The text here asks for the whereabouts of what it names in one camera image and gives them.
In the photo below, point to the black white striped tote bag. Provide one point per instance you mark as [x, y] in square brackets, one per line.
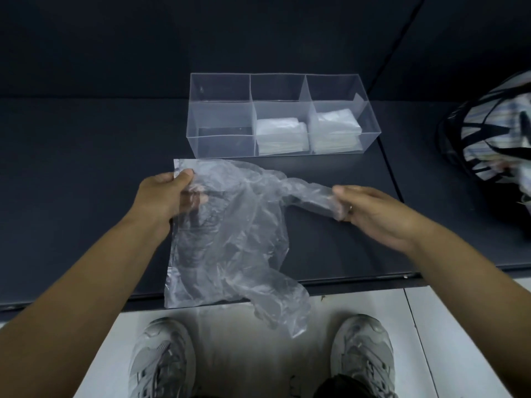
[485, 132]

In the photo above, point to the pile of plastic bags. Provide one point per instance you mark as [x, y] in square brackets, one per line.
[249, 360]

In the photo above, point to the black trousers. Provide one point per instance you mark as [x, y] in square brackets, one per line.
[336, 387]

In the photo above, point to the clear three-compartment plastic box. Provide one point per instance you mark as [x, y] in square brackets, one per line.
[220, 120]

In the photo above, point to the person's left forearm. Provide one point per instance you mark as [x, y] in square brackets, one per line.
[70, 310]

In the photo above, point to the person's right grey shoe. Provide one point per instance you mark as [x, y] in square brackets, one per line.
[363, 352]

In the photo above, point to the person's right forearm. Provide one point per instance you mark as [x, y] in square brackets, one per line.
[477, 302]

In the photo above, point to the person's right hand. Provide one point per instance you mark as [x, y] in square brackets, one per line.
[381, 215]

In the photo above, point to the stack of plastic bags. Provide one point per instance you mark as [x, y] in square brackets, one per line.
[334, 132]

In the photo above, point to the person's left grey shoe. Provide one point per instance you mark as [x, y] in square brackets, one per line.
[159, 360]

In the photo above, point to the person's left hand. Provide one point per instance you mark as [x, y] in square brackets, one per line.
[159, 198]

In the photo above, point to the person's grey shoe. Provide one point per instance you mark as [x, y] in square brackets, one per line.
[363, 352]
[159, 360]

